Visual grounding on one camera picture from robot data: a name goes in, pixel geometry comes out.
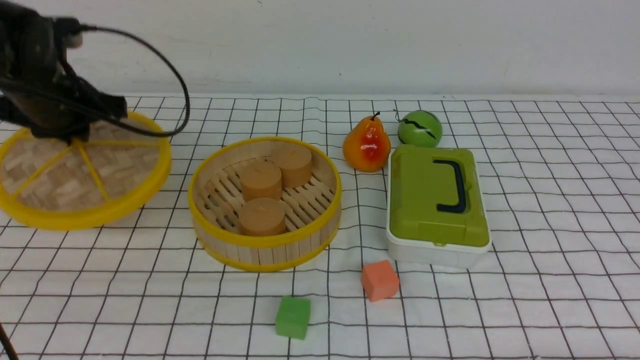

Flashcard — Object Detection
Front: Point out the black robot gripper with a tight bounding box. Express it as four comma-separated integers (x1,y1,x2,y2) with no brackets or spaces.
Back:
0,4,128,144

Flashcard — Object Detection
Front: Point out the yellow woven bamboo steamer lid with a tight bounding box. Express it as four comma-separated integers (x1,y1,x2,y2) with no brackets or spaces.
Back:
0,121,172,231

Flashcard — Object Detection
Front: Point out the bamboo steamer basket yellow rim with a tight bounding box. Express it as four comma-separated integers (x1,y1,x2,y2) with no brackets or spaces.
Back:
188,136,342,272

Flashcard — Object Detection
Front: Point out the brown cylinder bun middle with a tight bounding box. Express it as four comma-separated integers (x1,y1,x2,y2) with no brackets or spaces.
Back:
238,161,282,202

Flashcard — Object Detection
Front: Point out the brown cylinder bun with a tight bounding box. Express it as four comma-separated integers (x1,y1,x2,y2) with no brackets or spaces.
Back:
238,161,282,202
238,197,287,237
273,144,313,189

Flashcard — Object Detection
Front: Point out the brown cylinder bun front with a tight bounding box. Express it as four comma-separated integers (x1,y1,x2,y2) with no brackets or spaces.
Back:
238,197,287,237

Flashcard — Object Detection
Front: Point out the brown cylinder bun back right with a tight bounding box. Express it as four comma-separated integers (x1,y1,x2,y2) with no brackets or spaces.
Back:
273,144,313,189

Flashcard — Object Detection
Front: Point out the orange red toy pear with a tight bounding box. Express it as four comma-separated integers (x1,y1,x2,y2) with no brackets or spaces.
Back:
342,111,391,173

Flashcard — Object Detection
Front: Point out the green foam cube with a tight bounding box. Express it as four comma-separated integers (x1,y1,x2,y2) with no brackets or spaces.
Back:
275,296,311,340

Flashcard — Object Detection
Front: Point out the green toy watermelon ball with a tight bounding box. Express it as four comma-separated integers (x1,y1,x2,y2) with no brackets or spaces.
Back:
397,110,443,148

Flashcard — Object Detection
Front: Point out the orange foam cube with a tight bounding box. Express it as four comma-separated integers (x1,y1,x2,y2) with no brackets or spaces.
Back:
360,260,400,302

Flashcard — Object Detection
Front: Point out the green lidded white lunch box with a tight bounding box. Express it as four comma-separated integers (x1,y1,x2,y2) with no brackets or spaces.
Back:
385,145,492,270

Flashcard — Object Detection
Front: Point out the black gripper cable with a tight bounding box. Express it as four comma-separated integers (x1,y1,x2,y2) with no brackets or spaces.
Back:
0,25,191,138

